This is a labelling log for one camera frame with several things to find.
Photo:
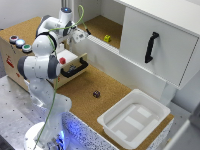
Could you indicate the yellow block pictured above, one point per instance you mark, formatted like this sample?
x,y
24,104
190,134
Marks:
x,y
107,38

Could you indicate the red button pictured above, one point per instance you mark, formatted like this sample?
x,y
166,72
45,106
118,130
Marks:
x,y
14,39

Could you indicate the blue button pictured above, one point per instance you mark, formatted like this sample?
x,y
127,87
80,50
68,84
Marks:
x,y
20,43

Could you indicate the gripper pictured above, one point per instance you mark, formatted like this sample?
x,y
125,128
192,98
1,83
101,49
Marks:
x,y
79,35

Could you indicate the white plastic box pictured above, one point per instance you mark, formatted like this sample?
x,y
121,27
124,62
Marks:
x,y
133,120

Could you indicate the wooden drawer box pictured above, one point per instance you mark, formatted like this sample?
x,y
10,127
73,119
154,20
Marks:
x,y
13,71

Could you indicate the wooden drawer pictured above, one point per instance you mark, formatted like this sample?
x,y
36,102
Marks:
x,y
70,56

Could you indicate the white sliding door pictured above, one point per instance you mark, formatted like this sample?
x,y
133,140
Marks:
x,y
173,56

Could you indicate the purple block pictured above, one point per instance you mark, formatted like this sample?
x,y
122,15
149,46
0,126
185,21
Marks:
x,y
96,94

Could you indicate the green button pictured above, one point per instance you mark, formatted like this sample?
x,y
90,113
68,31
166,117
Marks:
x,y
26,48

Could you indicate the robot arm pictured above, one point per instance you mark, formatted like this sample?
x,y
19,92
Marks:
x,y
41,68

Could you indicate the white cabinet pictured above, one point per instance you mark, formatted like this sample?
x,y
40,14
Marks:
x,y
110,65

